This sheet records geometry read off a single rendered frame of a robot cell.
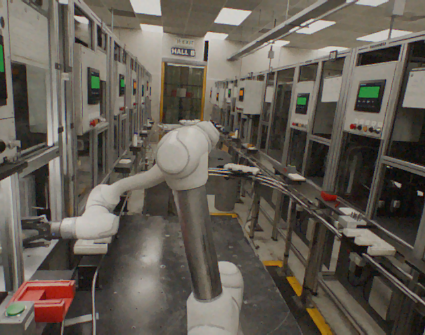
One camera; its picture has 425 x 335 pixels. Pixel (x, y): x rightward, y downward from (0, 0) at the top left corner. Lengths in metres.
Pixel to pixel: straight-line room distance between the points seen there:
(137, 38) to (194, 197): 8.85
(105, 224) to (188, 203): 0.48
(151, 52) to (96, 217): 8.45
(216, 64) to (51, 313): 8.95
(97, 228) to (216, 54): 8.66
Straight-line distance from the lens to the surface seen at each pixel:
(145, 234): 2.06
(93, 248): 1.53
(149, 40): 9.58
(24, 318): 0.96
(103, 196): 1.36
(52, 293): 1.18
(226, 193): 4.24
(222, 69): 9.62
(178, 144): 0.81
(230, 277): 1.21
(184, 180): 0.86
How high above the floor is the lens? 1.60
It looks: 13 degrees down
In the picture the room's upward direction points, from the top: 5 degrees clockwise
